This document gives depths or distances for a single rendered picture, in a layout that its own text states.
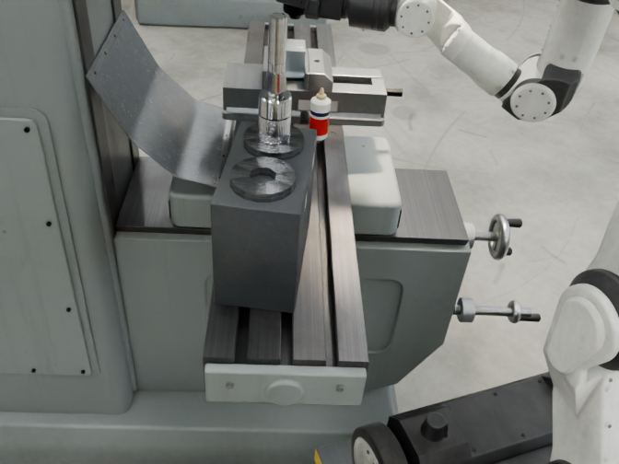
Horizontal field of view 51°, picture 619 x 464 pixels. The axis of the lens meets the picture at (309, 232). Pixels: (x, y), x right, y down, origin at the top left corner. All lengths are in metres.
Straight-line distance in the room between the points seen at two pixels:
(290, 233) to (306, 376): 0.20
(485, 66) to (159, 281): 0.84
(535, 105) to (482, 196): 1.78
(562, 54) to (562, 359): 0.51
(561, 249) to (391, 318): 1.34
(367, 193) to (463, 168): 1.79
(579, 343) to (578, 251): 1.87
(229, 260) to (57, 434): 1.03
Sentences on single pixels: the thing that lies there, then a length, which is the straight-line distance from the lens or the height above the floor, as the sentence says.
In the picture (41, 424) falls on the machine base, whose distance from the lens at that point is 1.83.
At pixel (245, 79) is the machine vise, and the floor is 1.03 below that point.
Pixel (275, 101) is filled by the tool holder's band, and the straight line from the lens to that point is 0.90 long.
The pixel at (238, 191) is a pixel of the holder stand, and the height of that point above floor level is 1.15.
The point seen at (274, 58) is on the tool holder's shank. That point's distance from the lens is 0.89.
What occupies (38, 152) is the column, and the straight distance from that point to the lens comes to 1.29.
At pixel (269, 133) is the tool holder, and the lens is 0.93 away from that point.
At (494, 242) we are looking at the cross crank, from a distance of 1.68.
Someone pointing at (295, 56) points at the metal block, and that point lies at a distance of 1.37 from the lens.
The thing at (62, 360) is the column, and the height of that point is 0.41.
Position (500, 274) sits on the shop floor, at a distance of 2.59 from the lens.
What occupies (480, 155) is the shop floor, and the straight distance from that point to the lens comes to 3.27.
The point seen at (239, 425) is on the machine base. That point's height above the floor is 0.20.
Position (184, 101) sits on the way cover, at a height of 0.93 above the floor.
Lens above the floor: 1.66
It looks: 40 degrees down
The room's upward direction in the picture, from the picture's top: 5 degrees clockwise
